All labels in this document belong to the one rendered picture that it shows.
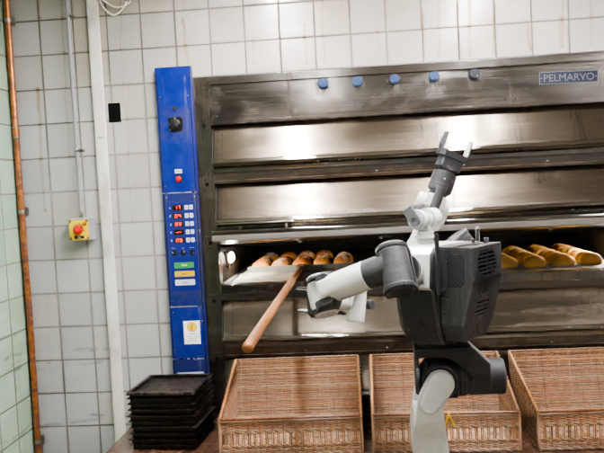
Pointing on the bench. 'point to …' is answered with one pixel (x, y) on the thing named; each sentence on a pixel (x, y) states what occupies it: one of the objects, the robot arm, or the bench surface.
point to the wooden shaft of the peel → (270, 313)
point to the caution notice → (191, 329)
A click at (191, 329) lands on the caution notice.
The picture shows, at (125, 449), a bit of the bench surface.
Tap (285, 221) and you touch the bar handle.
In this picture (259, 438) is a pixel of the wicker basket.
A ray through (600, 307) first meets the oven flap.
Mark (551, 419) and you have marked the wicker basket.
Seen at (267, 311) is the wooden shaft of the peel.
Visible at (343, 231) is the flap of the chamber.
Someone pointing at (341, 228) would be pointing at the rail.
